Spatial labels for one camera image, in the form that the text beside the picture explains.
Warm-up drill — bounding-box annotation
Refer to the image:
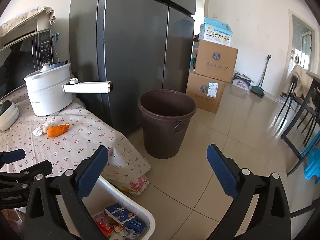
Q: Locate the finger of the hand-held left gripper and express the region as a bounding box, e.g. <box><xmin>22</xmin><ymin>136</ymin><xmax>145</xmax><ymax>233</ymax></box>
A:
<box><xmin>0</xmin><ymin>159</ymin><xmax>53</xmax><ymax>182</ymax></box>
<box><xmin>0</xmin><ymin>148</ymin><xmax>27</xmax><ymax>166</ymax></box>

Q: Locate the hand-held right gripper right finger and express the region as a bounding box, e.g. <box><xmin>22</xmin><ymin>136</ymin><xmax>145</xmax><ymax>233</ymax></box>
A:
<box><xmin>206</xmin><ymin>144</ymin><xmax>293</xmax><ymax>240</ymax></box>

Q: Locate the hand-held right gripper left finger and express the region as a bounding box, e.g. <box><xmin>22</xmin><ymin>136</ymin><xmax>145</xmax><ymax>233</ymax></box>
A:
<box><xmin>24</xmin><ymin>145</ymin><xmax>109</xmax><ymax>240</ymax></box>

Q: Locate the white plastic bin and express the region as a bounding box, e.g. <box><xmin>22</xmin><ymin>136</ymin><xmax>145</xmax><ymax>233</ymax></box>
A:
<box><xmin>54</xmin><ymin>175</ymin><xmax>156</xmax><ymax>240</ymax></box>

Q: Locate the blue drink carton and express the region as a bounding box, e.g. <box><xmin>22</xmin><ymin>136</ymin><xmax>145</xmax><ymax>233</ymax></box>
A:
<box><xmin>104</xmin><ymin>203</ymin><xmax>147</xmax><ymax>233</ymax></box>

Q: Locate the stack of white bowls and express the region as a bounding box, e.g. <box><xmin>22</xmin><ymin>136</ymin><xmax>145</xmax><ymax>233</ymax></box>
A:
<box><xmin>0</xmin><ymin>99</ymin><xmax>20</xmax><ymax>131</ymax></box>

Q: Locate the white tissue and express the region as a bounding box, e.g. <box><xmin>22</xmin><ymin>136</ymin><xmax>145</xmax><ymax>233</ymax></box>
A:
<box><xmin>33</xmin><ymin>119</ymin><xmax>56</xmax><ymax>137</ymax></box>

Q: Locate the floral tablecloth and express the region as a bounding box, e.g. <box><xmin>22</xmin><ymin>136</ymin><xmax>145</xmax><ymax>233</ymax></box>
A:
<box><xmin>0</xmin><ymin>87</ymin><xmax>152</xmax><ymax>188</ymax></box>

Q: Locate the floral bag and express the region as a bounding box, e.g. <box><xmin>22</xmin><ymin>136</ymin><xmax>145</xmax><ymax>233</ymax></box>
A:
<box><xmin>110</xmin><ymin>174</ymin><xmax>150</xmax><ymax>197</ymax></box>

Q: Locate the dark green squash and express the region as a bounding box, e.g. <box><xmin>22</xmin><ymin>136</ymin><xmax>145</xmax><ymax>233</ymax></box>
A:
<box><xmin>0</xmin><ymin>100</ymin><xmax>15</xmax><ymax>114</ymax></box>

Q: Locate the orange peel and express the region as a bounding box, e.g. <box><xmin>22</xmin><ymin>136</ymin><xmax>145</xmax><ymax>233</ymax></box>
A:
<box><xmin>47</xmin><ymin>123</ymin><xmax>70</xmax><ymax>138</ymax></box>

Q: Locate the brown plastic bucket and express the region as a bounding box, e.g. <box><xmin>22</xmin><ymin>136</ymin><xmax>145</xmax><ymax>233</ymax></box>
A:
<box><xmin>137</xmin><ymin>89</ymin><xmax>197</xmax><ymax>159</ymax></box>

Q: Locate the white electric pot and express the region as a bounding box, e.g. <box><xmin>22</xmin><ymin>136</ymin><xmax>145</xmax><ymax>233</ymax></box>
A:
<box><xmin>24</xmin><ymin>60</ymin><xmax>113</xmax><ymax>117</ymax></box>

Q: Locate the black chair with cloth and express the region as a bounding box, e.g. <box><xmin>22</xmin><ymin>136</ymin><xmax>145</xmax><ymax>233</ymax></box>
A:
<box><xmin>280</xmin><ymin>71</ymin><xmax>320</xmax><ymax>177</ymax></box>

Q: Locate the cardboard box with white label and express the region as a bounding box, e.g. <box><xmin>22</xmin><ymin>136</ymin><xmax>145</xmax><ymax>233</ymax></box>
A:
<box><xmin>185</xmin><ymin>72</ymin><xmax>226</xmax><ymax>114</ymax></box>

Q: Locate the broom and dustpan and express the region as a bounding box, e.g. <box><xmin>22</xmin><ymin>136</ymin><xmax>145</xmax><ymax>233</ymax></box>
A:
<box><xmin>251</xmin><ymin>54</ymin><xmax>272</xmax><ymax>98</ymax></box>

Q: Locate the white and purple box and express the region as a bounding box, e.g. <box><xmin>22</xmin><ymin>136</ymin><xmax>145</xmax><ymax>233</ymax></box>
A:
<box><xmin>232</xmin><ymin>73</ymin><xmax>252</xmax><ymax>91</ymax></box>

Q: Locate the blue plastic stool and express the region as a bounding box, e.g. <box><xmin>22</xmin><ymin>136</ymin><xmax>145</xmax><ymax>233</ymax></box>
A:
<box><xmin>299</xmin><ymin>146</ymin><xmax>320</xmax><ymax>180</ymax></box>

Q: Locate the white microwave oven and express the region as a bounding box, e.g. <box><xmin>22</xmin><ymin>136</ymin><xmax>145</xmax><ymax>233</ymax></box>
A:
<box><xmin>0</xmin><ymin>17</ymin><xmax>54</xmax><ymax>100</ymax></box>

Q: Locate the black metal chair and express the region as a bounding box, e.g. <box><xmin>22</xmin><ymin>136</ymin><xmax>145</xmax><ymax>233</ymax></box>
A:
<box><xmin>276</xmin><ymin>65</ymin><xmax>320</xmax><ymax>140</ymax></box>

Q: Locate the plain cardboard box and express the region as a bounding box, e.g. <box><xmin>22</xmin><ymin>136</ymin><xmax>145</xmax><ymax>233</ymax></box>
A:
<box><xmin>194</xmin><ymin>39</ymin><xmax>238</xmax><ymax>82</ymax></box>

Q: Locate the beige cloth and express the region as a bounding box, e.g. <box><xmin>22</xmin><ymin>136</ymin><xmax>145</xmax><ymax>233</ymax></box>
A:
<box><xmin>287</xmin><ymin>65</ymin><xmax>314</xmax><ymax>100</ymax></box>

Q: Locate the grey refrigerator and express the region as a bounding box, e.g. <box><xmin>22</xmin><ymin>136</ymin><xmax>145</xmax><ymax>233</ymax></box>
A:
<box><xmin>69</xmin><ymin>0</ymin><xmax>198</xmax><ymax>137</ymax></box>

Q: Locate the blue and white box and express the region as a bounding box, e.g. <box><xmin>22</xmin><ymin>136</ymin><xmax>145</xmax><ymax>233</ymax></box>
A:
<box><xmin>199</xmin><ymin>17</ymin><xmax>233</xmax><ymax>47</ymax></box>

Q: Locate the glass door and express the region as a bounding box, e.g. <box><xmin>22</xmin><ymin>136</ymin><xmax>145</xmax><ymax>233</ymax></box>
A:
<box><xmin>289</xmin><ymin>10</ymin><xmax>317</xmax><ymax>70</ymax></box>

